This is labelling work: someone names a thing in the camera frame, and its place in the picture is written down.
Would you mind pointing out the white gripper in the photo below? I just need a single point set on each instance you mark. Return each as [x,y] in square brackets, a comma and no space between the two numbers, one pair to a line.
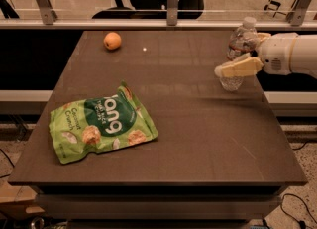
[274,56]

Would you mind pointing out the clear plastic water bottle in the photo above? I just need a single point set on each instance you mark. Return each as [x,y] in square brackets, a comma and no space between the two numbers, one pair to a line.
[243,40]

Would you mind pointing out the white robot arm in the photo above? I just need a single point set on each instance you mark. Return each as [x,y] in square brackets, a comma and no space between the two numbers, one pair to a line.
[304,55]

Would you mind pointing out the orange fruit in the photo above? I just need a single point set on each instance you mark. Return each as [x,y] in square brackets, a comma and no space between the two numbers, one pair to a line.
[112,41]

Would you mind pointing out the green rice chips bag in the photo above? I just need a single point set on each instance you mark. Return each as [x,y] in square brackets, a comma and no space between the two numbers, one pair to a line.
[100,125]

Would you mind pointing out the wooden boards under table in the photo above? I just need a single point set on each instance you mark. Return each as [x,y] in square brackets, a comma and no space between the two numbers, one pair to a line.
[18,202]

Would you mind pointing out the right metal rail bracket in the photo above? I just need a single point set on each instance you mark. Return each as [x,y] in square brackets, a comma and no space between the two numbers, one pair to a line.
[298,12]

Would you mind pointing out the metal rail bracket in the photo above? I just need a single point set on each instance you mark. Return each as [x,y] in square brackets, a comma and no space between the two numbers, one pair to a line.
[171,12]
[298,12]
[47,12]

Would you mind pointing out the middle metal rail bracket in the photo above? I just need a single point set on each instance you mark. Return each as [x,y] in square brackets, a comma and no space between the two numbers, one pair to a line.
[171,12]

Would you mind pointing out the left metal rail bracket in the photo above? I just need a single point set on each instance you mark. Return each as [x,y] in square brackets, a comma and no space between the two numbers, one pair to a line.
[47,12]

